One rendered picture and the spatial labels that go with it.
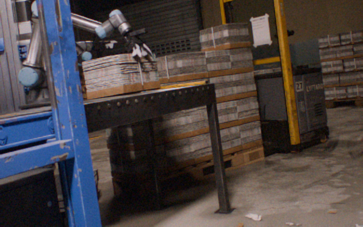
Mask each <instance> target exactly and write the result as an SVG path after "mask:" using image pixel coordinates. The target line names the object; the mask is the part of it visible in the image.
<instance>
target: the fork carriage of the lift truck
mask: <svg viewBox="0 0 363 227"><path fill-rule="evenodd" d="M257 121H260V125H261V126H260V133H261V137H262V142H263V143H262V145H263V147H264V148H274V149H275V150H289V145H288V136H287V127H286V119H260V120H257Z"/></svg>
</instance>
